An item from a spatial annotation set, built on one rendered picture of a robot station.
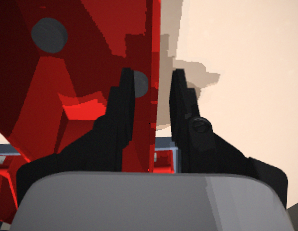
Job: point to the dark grey metal shelf rack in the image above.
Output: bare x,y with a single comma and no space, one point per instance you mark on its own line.
161,143

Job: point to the red bin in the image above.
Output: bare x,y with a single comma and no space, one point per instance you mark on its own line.
163,161
9,165
49,100

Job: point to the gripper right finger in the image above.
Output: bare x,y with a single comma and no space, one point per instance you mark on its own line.
203,151

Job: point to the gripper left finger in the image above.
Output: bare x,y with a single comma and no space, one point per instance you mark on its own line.
100,149

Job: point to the grey steel disc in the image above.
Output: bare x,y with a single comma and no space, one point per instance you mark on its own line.
49,35
141,84

